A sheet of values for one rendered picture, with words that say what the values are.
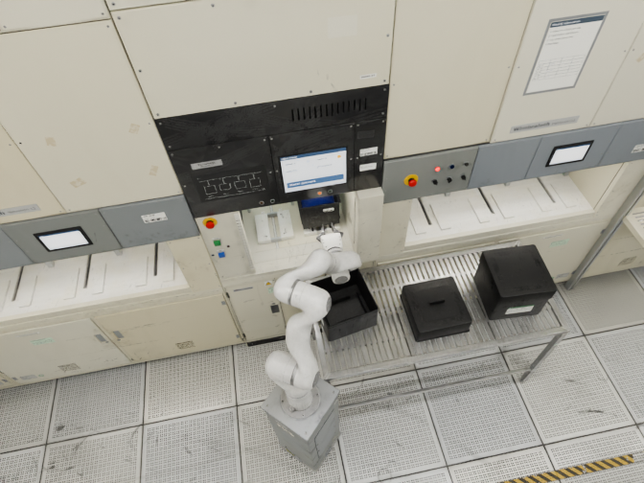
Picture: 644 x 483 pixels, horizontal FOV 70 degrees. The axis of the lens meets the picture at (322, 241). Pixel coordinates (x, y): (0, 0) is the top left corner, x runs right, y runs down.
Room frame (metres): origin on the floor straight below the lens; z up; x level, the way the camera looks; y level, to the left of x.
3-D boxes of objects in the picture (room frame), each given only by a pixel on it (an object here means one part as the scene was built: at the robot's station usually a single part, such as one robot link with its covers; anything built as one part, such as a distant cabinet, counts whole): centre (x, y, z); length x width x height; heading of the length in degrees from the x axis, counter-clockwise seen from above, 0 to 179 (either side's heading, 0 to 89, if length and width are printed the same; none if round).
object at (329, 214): (1.76, 0.01, 1.06); 0.24 x 0.20 x 0.32; 97
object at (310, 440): (0.74, 0.16, 0.38); 0.28 x 0.28 x 0.76; 52
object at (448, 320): (1.15, -0.57, 0.83); 0.29 x 0.29 x 0.13; 8
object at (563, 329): (1.21, -0.57, 0.38); 1.30 x 0.60 x 0.76; 97
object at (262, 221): (1.72, 0.28, 0.89); 0.22 x 0.21 x 0.04; 7
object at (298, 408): (0.74, 0.16, 0.85); 0.19 x 0.19 x 0.18
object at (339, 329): (1.19, -0.09, 0.85); 0.28 x 0.28 x 0.17; 17
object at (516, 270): (1.22, -0.98, 0.89); 0.29 x 0.29 x 0.25; 4
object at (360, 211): (1.86, 0.19, 0.98); 0.95 x 0.88 x 1.95; 7
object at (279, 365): (0.75, 0.19, 1.07); 0.19 x 0.12 x 0.24; 64
